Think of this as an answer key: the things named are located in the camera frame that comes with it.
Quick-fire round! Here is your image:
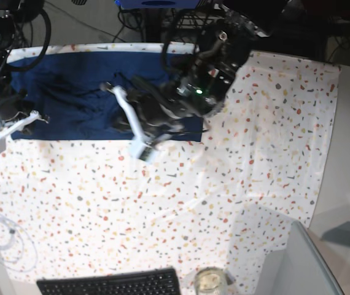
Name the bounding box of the white terrazzo tablecloth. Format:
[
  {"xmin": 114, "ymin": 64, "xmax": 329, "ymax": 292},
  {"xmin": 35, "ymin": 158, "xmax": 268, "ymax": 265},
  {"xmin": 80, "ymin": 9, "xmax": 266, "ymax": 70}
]
[{"xmin": 0, "ymin": 52, "xmax": 340, "ymax": 294}]

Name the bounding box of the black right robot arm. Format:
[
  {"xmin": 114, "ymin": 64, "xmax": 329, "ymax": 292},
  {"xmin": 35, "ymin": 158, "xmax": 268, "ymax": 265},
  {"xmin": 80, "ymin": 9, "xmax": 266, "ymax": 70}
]
[{"xmin": 0, "ymin": 1, "xmax": 52, "ymax": 124}]

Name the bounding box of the grey monitor back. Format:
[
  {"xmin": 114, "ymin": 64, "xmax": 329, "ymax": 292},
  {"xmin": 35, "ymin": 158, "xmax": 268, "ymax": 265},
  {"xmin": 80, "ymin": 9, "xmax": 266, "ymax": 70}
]
[{"xmin": 255, "ymin": 221, "xmax": 344, "ymax": 295}]

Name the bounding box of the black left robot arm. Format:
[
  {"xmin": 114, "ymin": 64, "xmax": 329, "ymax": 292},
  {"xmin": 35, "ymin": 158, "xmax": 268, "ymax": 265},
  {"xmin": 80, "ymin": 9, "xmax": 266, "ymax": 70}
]
[{"xmin": 115, "ymin": 1, "xmax": 267, "ymax": 136}]

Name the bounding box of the black keyboard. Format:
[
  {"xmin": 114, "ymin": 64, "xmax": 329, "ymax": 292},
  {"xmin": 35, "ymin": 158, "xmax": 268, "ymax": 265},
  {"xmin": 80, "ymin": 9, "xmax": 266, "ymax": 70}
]
[{"xmin": 36, "ymin": 268, "xmax": 181, "ymax": 295}]

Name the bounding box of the dark blue t-shirt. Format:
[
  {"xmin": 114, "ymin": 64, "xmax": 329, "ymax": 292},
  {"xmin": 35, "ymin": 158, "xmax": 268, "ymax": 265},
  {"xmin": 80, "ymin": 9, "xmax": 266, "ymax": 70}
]
[{"xmin": 9, "ymin": 50, "xmax": 205, "ymax": 144}]

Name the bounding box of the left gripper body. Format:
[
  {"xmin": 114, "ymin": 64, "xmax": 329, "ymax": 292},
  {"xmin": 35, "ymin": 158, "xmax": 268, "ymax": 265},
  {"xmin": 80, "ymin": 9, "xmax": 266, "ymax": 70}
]
[{"xmin": 125, "ymin": 76, "xmax": 206, "ymax": 135}]

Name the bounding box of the blue box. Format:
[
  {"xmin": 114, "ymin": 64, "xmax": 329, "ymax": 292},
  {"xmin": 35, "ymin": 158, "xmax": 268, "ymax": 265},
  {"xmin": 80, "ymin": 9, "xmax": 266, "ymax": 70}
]
[{"xmin": 115, "ymin": 0, "xmax": 200, "ymax": 9}]

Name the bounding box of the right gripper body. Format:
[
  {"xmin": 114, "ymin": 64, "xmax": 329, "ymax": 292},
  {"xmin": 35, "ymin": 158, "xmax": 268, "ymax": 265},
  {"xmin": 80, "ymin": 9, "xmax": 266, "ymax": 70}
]
[{"xmin": 0, "ymin": 88, "xmax": 34, "ymax": 121}]

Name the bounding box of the coiled white cable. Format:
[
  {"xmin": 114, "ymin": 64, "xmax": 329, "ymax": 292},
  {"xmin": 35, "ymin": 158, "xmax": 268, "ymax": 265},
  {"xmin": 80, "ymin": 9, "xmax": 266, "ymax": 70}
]
[{"xmin": 0, "ymin": 211, "xmax": 38, "ymax": 273}]

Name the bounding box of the glass jar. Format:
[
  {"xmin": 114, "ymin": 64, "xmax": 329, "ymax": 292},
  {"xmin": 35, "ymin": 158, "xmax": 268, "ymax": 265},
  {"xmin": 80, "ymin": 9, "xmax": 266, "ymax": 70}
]
[{"xmin": 194, "ymin": 267, "xmax": 228, "ymax": 295}]

